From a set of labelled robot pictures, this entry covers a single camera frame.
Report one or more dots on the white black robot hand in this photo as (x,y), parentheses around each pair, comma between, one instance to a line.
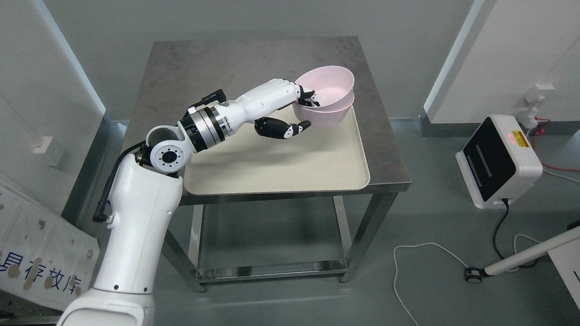
(256,105)

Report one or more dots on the pink bowl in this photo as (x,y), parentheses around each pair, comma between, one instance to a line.
(331,112)
(333,86)

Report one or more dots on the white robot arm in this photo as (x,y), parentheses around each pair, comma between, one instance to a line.
(139,199)

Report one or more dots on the beige plastic tray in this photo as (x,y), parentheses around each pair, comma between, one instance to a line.
(317,160)

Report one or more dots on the stainless steel table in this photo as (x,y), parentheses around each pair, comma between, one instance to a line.
(178,71)

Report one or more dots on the white black charger box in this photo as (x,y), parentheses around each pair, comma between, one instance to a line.
(498,163)

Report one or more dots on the white stand leg with caster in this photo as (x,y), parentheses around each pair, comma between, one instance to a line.
(562,249)

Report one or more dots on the white sign board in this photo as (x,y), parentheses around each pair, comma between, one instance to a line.
(44,258)

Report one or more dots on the white wall switch box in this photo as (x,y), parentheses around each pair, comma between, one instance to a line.
(50,152)

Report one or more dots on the wall socket with plug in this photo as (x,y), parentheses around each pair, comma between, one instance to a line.
(534,98)

